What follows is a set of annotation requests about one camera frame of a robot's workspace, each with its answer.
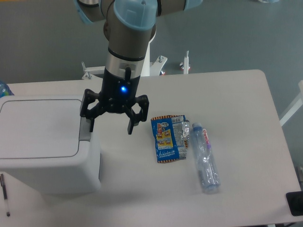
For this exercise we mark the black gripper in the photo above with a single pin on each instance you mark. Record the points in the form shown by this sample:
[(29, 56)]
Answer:
[(118, 94)]

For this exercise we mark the white push-lid trash can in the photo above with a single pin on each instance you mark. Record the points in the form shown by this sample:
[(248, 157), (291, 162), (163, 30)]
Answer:
[(47, 145)]

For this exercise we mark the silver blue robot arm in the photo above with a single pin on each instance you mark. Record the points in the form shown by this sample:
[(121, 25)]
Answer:
[(129, 26)]

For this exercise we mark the blue snack wrapper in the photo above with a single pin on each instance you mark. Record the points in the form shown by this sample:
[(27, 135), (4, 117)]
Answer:
[(171, 134)]

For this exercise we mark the clear plastic water bottle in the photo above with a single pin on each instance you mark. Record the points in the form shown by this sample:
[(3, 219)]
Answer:
[(205, 164)]

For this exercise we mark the black white pen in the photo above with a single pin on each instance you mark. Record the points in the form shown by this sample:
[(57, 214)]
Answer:
[(4, 190)]

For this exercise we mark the black device at table corner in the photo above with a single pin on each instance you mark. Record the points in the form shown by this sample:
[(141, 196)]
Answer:
[(295, 203)]

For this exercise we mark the white frame at right edge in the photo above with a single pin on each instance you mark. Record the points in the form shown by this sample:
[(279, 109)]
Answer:
[(293, 107)]

